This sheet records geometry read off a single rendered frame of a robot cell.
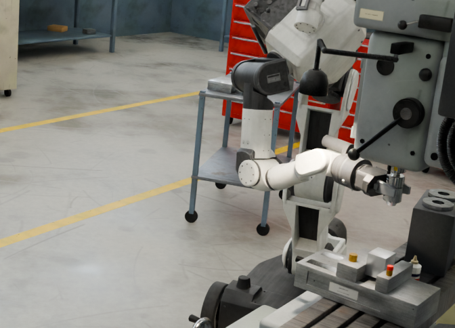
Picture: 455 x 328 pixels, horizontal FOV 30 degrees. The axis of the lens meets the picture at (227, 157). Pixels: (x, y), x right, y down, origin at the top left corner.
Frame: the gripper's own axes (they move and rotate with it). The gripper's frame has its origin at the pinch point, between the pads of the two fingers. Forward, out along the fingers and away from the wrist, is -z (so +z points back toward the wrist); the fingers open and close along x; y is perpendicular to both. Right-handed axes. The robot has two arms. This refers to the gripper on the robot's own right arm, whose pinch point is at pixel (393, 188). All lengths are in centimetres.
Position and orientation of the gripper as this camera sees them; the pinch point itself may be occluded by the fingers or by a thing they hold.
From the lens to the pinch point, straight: 219.3
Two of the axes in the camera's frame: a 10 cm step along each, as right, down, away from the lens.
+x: 7.8, -1.0, 6.2
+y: -1.1, 9.5, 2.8
